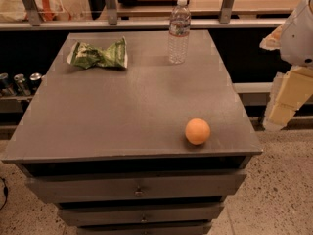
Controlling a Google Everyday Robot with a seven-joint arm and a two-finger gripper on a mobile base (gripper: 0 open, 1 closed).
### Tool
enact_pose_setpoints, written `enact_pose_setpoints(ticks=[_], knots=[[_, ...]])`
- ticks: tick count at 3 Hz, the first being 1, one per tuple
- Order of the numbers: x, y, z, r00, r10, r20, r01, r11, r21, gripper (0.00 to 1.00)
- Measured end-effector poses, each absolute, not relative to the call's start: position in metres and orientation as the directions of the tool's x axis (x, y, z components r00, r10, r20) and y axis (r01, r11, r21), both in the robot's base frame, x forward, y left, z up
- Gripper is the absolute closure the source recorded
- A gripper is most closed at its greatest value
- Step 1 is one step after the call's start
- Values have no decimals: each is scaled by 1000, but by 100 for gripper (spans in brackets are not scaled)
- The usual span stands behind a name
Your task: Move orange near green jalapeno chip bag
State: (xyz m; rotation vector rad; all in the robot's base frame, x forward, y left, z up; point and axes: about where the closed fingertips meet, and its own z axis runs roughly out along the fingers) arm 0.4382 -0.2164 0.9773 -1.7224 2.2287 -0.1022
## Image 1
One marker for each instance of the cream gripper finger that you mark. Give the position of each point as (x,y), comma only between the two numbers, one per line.
(272,41)
(289,92)

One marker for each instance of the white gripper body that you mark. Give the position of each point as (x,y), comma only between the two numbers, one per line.
(298,38)

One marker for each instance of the orange fruit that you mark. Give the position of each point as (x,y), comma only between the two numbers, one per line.
(197,131)

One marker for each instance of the green jalapeno chip bag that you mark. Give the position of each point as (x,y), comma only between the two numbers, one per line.
(87,56)

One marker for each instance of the white orange plastic bag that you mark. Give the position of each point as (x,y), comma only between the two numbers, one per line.
(15,11)

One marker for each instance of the clear plastic water bottle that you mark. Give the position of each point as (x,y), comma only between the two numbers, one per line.
(179,30)

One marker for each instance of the bottom grey drawer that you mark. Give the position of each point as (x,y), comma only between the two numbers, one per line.
(166,228)

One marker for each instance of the grey drawer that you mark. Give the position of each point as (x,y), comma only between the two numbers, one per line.
(88,188)
(141,214)
(166,228)

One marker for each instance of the grey drawer cabinet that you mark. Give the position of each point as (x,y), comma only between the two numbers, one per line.
(103,121)

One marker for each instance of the middle grey drawer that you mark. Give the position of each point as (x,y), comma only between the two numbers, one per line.
(141,214)

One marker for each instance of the right soda can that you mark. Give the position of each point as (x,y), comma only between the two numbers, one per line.
(35,80)

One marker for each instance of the soda can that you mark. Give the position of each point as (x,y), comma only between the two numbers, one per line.
(22,84)
(7,84)
(35,80)

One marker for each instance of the top grey drawer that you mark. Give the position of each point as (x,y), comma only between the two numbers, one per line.
(88,188)

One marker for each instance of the middle soda can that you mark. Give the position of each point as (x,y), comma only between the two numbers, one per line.
(22,84)

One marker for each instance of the left soda can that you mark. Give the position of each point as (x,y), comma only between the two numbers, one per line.
(7,84)

